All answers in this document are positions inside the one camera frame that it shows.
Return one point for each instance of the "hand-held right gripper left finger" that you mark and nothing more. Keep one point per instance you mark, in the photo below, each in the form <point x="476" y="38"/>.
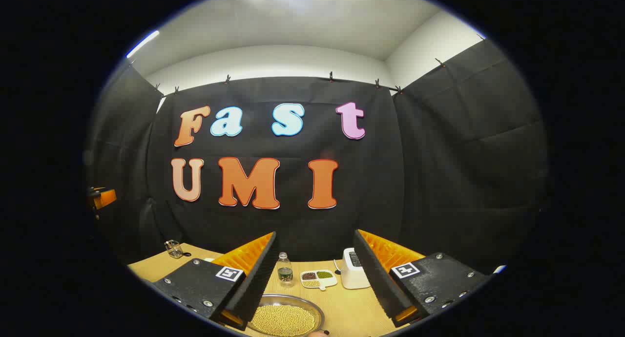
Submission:
<point x="261" y="278"/>

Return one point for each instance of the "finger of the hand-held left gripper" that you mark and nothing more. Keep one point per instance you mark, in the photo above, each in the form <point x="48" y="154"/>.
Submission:
<point x="105" y="199"/>

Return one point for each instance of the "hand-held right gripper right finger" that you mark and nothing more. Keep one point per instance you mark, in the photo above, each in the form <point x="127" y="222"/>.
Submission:
<point x="373" y="278"/>

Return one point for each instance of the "stainless steel pot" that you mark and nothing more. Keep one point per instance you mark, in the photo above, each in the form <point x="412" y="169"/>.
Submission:
<point x="312" y="305"/>

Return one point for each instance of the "white toaster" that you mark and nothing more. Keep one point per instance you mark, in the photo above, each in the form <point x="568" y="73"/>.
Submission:
<point x="352" y="276"/>

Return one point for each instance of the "clear plastic water bottle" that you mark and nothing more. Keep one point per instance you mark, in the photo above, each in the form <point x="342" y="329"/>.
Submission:
<point x="285" y="271"/>

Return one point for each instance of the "pile of yellow soybeans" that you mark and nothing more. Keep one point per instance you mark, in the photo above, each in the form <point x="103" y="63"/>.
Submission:
<point x="283" y="320"/>

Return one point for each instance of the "white divided bean dish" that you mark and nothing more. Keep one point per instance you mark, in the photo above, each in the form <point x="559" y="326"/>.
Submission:
<point x="318" y="280"/>

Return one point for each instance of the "black backdrop cloth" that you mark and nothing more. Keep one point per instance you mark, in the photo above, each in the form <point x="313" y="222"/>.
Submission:
<point x="390" y="180"/>

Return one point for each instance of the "row of black cloth clips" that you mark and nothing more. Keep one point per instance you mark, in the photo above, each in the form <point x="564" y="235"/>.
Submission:
<point x="330" y="76"/>

